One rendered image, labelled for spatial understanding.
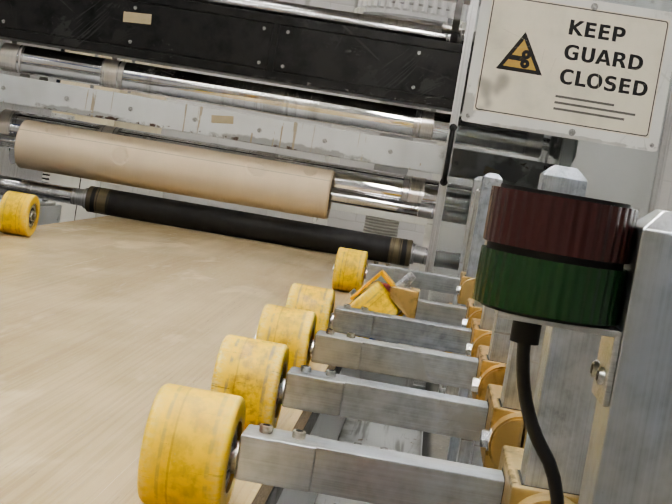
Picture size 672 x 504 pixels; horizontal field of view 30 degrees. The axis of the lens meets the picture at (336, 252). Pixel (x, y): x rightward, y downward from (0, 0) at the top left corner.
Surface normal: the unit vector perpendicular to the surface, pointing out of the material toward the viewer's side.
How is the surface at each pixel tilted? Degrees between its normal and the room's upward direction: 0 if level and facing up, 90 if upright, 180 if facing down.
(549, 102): 90
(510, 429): 90
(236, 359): 53
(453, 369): 90
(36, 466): 0
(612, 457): 90
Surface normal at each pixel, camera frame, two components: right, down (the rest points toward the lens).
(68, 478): 0.16, -0.98
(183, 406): 0.09, -0.78
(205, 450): -0.03, -0.22
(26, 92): -0.08, 0.07
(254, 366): 0.04, -0.55
